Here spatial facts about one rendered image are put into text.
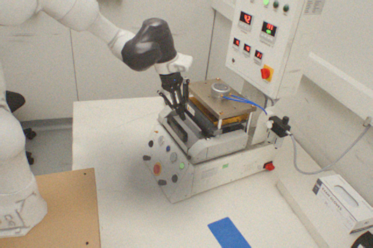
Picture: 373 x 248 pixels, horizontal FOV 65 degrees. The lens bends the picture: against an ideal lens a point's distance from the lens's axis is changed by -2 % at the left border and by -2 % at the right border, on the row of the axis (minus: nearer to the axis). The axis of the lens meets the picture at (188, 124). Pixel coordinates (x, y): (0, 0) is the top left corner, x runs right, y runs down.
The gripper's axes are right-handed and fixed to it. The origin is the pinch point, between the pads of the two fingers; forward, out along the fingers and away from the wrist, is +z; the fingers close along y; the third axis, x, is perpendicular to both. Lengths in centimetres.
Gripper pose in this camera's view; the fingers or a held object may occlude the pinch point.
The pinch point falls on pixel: (180, 112)
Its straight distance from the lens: 118.3
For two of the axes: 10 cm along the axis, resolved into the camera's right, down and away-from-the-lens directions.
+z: 2.0, 7.1, 6.8
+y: -8.6, 4.6, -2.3
